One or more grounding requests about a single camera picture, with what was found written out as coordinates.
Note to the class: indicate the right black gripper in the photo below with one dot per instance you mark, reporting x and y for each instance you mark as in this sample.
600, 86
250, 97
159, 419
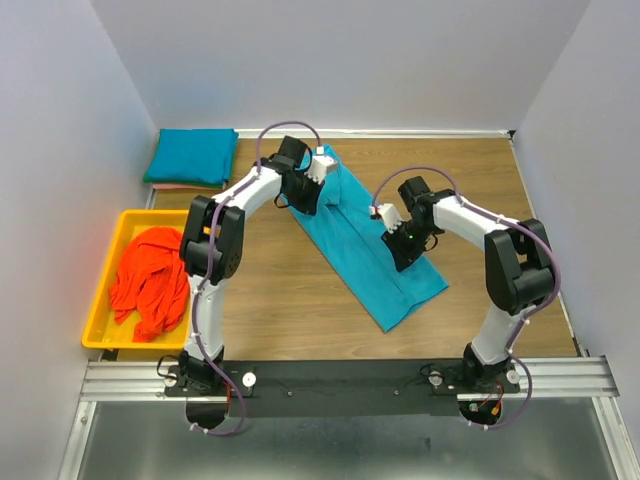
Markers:
402, 255

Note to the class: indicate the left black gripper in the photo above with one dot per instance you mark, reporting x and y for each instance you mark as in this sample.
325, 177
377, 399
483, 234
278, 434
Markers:
309, 204

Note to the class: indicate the teal t shirt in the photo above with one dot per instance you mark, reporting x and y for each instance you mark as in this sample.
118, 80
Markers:
351, 243
193, 157

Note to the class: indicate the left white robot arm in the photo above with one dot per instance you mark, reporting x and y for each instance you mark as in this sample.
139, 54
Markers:
213, 240

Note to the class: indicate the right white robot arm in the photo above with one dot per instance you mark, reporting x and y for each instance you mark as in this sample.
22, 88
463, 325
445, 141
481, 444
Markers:
521, 276

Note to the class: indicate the folded teal t shirt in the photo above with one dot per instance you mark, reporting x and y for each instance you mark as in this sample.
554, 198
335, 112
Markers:
193, 157

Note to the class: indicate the folded green t shirt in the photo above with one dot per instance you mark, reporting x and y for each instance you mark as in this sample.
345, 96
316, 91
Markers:
148, 180

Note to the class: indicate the folded pink t shirt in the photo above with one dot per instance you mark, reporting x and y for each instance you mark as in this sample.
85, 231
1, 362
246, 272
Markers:
184, 186

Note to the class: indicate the orange t shirt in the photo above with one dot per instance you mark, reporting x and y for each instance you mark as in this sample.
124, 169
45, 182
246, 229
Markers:
151, 281

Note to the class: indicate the yellow plastic bin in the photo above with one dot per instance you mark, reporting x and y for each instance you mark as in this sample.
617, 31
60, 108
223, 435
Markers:
101, 330

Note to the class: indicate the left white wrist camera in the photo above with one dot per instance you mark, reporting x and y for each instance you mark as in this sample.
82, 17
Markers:
321, 165

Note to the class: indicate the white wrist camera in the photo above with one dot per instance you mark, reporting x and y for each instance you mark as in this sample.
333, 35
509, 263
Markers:
388, 214
321, 165

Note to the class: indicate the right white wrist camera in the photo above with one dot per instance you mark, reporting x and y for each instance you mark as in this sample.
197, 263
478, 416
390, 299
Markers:
388, 214

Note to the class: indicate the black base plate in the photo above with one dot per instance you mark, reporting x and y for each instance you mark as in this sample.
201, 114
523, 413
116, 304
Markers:
244, 390

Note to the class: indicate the aluminium frame rail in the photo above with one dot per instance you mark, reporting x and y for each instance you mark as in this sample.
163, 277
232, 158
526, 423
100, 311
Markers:
564, 423

